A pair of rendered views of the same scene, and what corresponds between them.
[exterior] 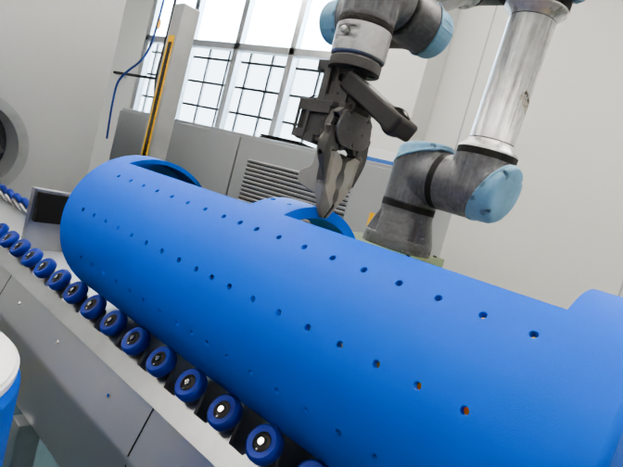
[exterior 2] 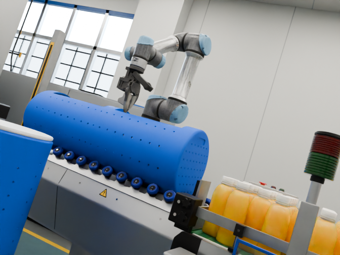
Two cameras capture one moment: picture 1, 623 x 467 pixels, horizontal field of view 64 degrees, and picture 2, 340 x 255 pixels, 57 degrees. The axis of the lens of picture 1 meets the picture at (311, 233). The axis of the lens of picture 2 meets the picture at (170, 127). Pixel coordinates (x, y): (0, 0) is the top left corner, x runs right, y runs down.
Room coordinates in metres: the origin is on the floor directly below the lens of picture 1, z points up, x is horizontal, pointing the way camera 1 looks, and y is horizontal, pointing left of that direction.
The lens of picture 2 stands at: (-0.76, 0.07, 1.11)
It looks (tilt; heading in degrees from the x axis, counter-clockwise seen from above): 4 degrees up; 348
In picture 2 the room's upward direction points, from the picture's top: 18 degrees clockwise
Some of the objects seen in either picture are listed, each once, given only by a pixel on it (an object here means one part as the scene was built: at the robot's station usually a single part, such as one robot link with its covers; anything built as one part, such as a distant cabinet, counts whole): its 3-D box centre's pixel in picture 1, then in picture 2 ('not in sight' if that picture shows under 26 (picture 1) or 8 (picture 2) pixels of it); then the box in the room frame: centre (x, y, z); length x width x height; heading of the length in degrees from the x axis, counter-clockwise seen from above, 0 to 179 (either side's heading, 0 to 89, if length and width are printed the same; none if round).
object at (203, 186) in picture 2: not in sight; (199, 196); (0.38, -0.36, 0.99); 0.10 x 0.02 x 0.12; 139
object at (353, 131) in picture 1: (339, 107); (131, 80); (0.69, 0.01, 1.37); 0.09 x 0.08 x 0.12; 49
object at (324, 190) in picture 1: (314, 180); (123, 101); (0.68, 0.01, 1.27); 0.06 x 0.03 x 0.09; 49
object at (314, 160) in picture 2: not in sight; (321, 166); (-0.15, -0.41, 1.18); 0.06 x 0.06 x 0.05
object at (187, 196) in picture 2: not in sight; (185, 211); (0.20, -0.26, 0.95); 0.10 x 0.07 x 0.10; 139
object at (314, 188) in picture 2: not in sight; (320, 168); (-0.15, -0.41, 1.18); 0.06 x 0.06 x 0.16
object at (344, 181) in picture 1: (328, 184); (126, 103); (0.70, -0.01, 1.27); 0.06 x 0.03 x 0.09; 49
